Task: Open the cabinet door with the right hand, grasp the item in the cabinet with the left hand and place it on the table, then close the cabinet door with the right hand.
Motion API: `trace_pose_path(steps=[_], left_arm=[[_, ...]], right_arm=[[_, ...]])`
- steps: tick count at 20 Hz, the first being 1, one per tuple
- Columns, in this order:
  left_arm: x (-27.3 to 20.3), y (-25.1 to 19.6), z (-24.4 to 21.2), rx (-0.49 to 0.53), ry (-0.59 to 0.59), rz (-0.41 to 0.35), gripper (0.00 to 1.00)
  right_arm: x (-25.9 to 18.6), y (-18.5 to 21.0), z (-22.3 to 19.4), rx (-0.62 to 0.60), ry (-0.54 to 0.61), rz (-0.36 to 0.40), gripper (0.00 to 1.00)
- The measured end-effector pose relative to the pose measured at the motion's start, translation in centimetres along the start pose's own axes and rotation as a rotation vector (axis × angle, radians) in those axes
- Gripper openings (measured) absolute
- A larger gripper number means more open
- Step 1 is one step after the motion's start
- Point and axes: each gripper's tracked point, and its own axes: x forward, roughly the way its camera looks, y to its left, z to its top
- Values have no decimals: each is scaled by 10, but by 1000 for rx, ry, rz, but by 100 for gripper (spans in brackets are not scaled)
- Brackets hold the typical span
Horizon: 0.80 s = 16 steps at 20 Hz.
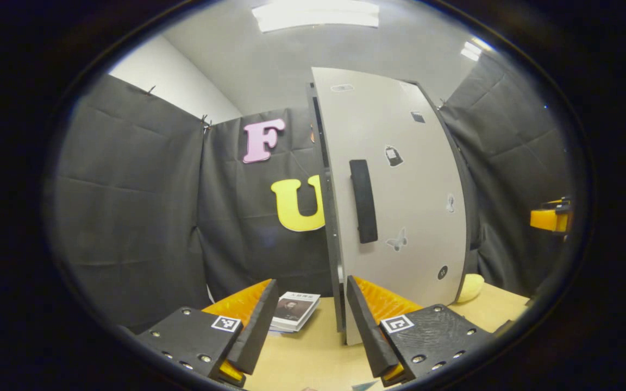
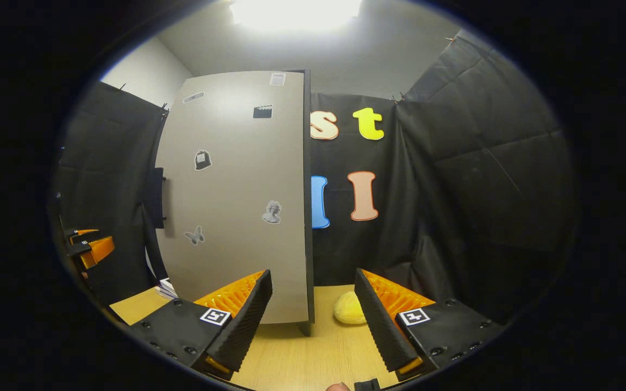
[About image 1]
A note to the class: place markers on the small ceiling light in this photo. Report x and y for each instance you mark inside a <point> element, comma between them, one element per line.
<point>470,50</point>

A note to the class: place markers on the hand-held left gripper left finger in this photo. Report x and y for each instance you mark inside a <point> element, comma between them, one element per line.
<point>256,331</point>

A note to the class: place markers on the grey cabinet door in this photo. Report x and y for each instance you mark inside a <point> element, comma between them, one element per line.
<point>416,190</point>

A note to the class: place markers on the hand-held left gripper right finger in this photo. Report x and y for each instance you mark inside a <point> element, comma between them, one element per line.
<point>370,336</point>

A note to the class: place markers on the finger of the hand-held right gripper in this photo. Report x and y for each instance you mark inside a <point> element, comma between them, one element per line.
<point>549,220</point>

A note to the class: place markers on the yellow bun toy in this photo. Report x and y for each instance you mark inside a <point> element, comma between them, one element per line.
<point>471,288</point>

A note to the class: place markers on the dark grey cabinet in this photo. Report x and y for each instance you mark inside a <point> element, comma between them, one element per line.
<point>332,244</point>

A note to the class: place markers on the black backdrop cloth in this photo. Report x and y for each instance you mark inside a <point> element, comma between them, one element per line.
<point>128,190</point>

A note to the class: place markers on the long ceiling light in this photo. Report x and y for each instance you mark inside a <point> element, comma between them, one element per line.
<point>315,15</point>

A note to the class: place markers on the white portrait cover book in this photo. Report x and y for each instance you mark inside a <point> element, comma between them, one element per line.
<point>294,309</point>

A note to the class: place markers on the blue coaster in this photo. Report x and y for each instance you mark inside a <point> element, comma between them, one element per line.
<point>365,386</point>

